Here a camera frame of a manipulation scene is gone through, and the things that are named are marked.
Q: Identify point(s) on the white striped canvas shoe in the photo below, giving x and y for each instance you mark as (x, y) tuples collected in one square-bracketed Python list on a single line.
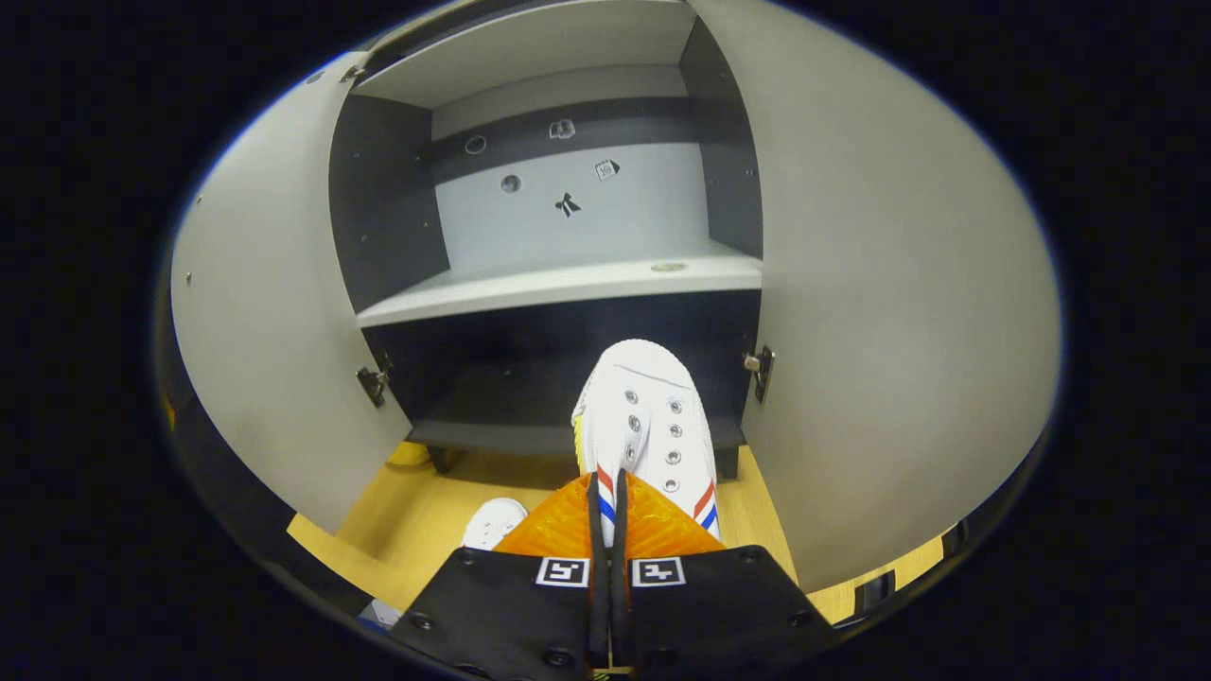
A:
[(643, 407), (492, 522)]

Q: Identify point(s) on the metal door hinge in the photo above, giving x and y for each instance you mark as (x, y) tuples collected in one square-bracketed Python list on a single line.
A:
[(352, 71), (372, 383), (759, 369)]

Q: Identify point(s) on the grey shoe cabinet door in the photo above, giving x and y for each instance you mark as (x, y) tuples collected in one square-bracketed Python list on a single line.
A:
[(274, 303), (899, 312)]

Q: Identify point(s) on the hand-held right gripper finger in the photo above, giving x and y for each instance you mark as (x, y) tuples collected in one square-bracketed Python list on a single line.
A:
[(622, 615), (598, 615)]

